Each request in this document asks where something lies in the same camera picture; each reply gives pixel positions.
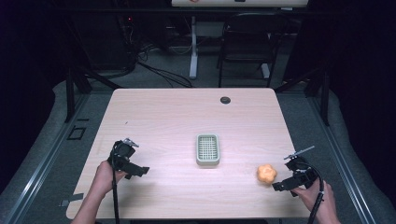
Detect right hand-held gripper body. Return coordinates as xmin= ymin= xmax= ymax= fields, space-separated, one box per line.
xmin=283 ymin=145 xmax=319 ymax=189

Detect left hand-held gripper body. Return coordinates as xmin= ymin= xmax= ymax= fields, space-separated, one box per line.
xmin=106 ymin=137 xmax=140 ymax=173

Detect orange flower-shaped soap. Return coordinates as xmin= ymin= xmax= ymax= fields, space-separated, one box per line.
xmin=256 ymin=163 xmax=278 ymax=185

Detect small white mesh basket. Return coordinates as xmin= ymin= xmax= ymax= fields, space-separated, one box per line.
xmin=195 ymin=133 xmax=221 ymax=167

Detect person's left hand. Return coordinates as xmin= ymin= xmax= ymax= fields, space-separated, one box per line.
xmin=92 ymin=160 xmax=129 ymax=196

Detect person's right hand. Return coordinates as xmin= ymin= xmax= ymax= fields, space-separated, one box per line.
xmin=292 ymin=178 xmax=338 ymax=224

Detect black tape square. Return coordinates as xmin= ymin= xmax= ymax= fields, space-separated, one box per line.
xmin=66 ymin=125 xmax=88 ymax=141

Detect black metal stand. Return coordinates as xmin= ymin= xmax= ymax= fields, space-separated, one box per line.
xmin=274 ymin=62 xmax=331 ymax=127
xmin=64 ymin=55 xmax=122 ymax=123

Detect black folding chair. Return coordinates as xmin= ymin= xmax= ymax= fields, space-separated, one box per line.
xmin=216 ymin=12 xmax=292 ymax=89

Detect white desk with legs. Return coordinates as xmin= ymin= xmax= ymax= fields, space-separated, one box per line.
xmin=171 ymin=0 xmax=310 ymax=80

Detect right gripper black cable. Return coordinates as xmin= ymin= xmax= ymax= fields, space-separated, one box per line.
xmin=298 ymin=161 xmax=326 ymax=224

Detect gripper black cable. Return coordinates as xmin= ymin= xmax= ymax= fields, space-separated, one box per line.
xmin=111 ymin=161 xmax=121 ymax=224
xmin=298 ymin=161 xmax=326 ymax=224

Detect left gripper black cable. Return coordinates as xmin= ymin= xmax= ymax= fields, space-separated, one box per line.
xmin=111 ymin=161 xmax=121 ymax=224

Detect black cables on floor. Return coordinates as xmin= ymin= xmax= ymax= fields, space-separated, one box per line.
xmin=118 ymin=15 xmax=194 ymax=90

